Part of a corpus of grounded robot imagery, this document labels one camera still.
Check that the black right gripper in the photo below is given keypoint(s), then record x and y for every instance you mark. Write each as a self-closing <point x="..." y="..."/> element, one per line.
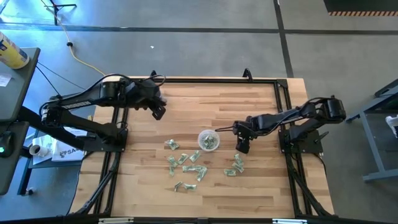
<point x="245" y="129"/>

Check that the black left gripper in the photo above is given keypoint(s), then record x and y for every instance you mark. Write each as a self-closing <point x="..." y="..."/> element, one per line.
<point x="147" y="93"/>

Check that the green white stevia packet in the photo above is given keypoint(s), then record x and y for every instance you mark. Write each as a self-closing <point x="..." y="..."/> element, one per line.
<point x="172" y="160"/>
<point x="172" y="144"/>
<point x="183" y="158"/>
<point x="188" y="168"/>
<point x="195" y="156"/>
<point x="209" y="141"/>
<point x="238" y="168"/>
<point x="172" y="171"/>
<point x="190" y="187"/>
<point x="201" y="173"/>
<point x="178" y="186"/>
<point x="238" y="158"/>
<point x="230" y="172"/>

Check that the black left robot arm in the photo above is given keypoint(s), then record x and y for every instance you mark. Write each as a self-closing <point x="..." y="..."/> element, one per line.
<point x="77" y="102"/>

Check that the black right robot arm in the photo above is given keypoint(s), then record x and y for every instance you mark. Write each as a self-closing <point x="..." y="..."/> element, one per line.
<point x="311" y="113"/>

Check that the clear plastic deli cup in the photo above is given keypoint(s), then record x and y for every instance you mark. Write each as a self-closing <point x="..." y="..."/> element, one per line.
<point x="200" y="143"/>

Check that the white printed bag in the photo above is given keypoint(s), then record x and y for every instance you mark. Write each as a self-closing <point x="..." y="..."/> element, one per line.
<point x="66" y="152"/>

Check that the grey metal stand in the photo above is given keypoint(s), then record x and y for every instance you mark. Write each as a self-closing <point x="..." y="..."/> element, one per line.
<point x="370" y="140"/>

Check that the white plastic pipe fitting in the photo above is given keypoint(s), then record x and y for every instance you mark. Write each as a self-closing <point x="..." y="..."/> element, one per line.
<point x="38" y="150"/>

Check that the grey side table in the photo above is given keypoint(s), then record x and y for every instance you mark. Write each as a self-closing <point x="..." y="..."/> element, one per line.
<point x="18" y="90"/>

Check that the black tripod stand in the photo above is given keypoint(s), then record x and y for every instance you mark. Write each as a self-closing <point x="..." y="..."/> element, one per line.
<point x="56" y="7"/>

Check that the person's shoe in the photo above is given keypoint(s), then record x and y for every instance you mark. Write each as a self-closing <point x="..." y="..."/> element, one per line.
<point x="393" y="124"/>

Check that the black device with green light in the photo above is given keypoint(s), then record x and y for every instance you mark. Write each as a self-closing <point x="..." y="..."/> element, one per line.
<point x="5" y="144"/>

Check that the yellow white wipes canister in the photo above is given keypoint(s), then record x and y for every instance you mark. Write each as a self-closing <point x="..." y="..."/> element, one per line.
<point x="12" y="54"/>

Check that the small white paper slip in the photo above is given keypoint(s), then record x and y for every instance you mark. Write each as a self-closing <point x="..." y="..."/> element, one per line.
<point x="4" y="80"/>

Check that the low grey shelf table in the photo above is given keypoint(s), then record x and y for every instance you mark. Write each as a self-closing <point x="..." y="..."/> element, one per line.
<point x="9" y="174"/>

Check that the black mat with hazard stripes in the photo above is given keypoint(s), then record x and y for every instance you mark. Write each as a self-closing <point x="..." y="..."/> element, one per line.
<point x="360" y="6"/>

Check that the black frame hook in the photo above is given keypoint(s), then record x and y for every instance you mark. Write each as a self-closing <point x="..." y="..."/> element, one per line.
<point x="153" y="74"/>
<point x="247" y="74"/>

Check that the silver metal bracket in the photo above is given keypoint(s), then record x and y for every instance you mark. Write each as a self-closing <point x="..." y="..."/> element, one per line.
<point x="289" y="221"/>
<point x="115" y="220"/>

